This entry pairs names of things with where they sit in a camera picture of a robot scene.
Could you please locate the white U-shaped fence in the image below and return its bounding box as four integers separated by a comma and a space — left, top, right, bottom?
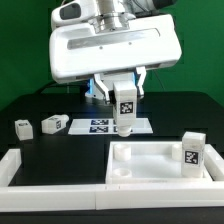
0, 144, 224, 212

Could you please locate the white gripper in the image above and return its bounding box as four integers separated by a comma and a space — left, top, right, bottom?
49, 14, 182, 104

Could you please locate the white square table top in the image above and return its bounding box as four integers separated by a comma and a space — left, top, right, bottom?
105, 141, 212, 184

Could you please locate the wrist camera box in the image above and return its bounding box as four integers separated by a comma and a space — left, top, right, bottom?
51, 0, 97, 30

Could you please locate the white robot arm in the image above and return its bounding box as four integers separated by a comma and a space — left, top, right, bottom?
49, 0, 182, 96

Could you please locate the white sheet with tags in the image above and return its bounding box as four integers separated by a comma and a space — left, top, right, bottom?
68, 118, 153, 135

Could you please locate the black cable at base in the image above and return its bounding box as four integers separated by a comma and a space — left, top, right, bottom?
34, 79, 68, 95

